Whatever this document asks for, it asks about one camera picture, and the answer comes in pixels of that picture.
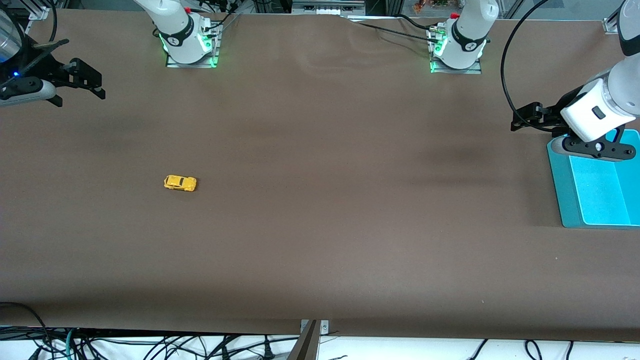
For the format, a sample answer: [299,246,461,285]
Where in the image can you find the yellow beetle toy car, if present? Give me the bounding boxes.
[163,174,198,193]

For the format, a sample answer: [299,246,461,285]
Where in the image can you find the teal plastic bin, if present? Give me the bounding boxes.
[546,129,640,230]

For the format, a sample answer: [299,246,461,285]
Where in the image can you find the silver aluminium profile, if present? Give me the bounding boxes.
[291,0,367,16]

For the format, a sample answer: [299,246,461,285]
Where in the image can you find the brown table cover mat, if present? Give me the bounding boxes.
[0,7,640,343]

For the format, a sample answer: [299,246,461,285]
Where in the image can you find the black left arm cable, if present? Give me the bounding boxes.
[501,0,568,136]

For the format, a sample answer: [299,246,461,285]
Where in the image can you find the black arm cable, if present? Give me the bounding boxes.
[501,0,568,136]
[30,0,70,51]

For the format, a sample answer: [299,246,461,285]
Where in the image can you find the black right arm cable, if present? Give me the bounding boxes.
[30,0,70,51]

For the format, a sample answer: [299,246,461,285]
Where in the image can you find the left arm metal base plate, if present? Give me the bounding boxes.
[429,27,483,75]

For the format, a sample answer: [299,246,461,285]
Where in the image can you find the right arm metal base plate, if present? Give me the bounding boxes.
[165,22,221,69]

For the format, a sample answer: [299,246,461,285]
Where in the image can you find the black table cable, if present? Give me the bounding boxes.
[200,0,242,38]
[395,14,443,32]
[356,21,437,43]

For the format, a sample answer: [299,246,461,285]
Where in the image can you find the silver table edge bracket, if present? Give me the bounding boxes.
[300,319,330,336]

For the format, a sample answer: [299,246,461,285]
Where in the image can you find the dark grey metal post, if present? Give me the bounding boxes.
[286,320,321,360]

